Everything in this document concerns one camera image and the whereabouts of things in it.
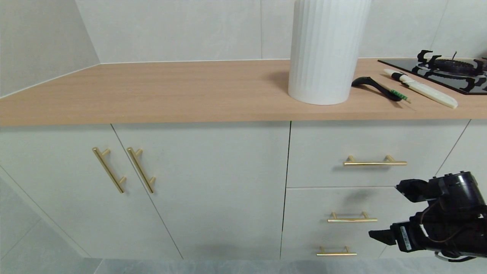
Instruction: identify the white cabinet door gold handle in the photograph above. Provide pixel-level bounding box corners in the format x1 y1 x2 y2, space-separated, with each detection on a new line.
0 124 183 260
112 121 291 260

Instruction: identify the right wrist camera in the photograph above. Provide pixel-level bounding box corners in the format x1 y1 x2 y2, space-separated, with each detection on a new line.
395 178 442 203

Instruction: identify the white ribbed utensil holder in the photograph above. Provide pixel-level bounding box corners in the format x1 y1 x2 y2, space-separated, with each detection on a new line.
288 0 372 105

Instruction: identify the white ceramic knife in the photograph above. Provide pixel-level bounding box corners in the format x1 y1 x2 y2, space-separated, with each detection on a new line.
383 68 458 110

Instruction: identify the wooden counter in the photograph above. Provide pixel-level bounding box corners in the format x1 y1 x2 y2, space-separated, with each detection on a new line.
0 57 487 261

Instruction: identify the white drawer gold handle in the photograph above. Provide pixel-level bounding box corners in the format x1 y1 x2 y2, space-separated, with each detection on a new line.
286 119 471 188
281 186 438 241
280 236 388 260

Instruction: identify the black plastic spoon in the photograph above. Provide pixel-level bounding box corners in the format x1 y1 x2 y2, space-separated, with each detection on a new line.
352 76 403 102

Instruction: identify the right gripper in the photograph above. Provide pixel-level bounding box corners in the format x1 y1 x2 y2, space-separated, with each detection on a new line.
368 213 487 261

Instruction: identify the black glass gas hob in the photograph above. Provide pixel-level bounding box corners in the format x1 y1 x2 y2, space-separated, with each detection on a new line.
377 50 487 96

